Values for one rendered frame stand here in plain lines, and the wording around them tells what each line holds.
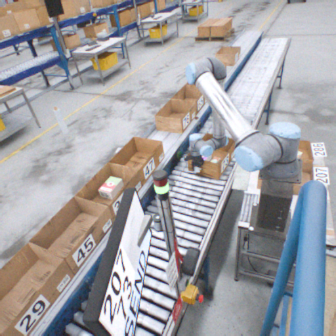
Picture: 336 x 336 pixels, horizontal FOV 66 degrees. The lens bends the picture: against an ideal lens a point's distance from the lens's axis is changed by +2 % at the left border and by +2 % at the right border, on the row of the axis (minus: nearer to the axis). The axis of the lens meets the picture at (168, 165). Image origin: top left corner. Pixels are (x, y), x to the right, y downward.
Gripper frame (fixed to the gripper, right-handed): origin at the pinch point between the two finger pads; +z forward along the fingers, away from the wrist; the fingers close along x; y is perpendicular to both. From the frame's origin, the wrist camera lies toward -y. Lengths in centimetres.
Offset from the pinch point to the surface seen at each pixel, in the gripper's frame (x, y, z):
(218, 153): 36.4, 9.9, 4.5
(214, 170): 2.7, 16.7, -4.0
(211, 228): -47, 30, 6
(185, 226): -52, 12, 6
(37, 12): 307, -481, -84
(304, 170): 31, 82, 3
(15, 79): 170, -451, 10
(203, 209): -32.5, 19.1, 5.8
